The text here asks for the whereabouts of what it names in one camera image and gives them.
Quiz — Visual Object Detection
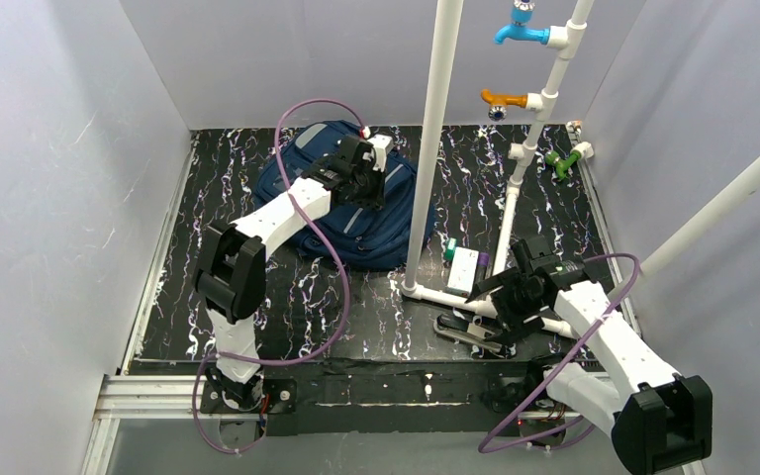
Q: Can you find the purple marker pen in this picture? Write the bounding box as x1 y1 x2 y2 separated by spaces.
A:
475 252 490 281

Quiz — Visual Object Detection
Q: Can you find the white rectangular box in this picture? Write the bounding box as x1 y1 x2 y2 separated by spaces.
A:
445 247 479 297

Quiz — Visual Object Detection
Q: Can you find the grey stapler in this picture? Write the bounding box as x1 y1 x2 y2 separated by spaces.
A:
433 314 493 350

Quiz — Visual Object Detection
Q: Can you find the small green eraser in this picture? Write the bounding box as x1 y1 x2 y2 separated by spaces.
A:
443 237 457 262

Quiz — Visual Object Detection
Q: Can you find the navy blue student backpack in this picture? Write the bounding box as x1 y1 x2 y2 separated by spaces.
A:
233 121 418 271

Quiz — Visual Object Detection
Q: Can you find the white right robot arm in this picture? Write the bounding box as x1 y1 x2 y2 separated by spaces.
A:
469 237 713 474

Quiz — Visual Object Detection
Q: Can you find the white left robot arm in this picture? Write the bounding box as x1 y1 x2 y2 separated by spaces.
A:
193 135 394 384

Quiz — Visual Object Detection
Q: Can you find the green pipe valve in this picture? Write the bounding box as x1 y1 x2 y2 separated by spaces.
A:
544 150 583 181

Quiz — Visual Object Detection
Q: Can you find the orange pipe valve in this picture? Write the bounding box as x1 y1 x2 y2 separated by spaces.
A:
480 89 528 122

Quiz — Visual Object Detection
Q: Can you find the blue pipe valve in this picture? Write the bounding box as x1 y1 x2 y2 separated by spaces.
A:
493 0 550 46

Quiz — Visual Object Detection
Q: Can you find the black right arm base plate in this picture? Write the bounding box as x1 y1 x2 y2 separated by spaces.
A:
480 353 562 414

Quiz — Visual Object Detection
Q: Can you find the white PVC pipe frame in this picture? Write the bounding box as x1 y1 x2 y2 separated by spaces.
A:
401 1 760 316

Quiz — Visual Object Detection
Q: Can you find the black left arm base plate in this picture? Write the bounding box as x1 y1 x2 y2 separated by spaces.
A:
198 373 298 415

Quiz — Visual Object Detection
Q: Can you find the aluminium rail frame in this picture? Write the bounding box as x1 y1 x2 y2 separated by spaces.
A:
81 141 710 475

